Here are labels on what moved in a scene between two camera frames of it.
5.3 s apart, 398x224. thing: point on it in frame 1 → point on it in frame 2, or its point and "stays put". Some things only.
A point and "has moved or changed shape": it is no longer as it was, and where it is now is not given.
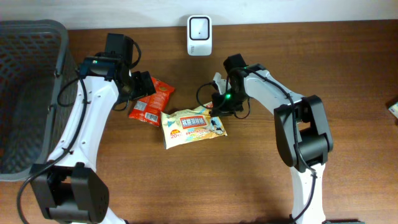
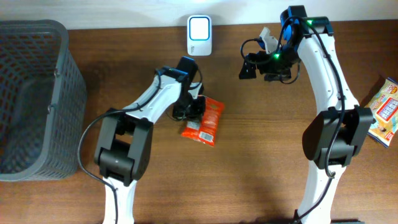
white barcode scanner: [199, 35] stays put
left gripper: [142, 84] → [189, 109]
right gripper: [224, 109] → [259, 66]
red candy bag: [149, 108] has moved or changed shape
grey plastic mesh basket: [38, 82] stays put
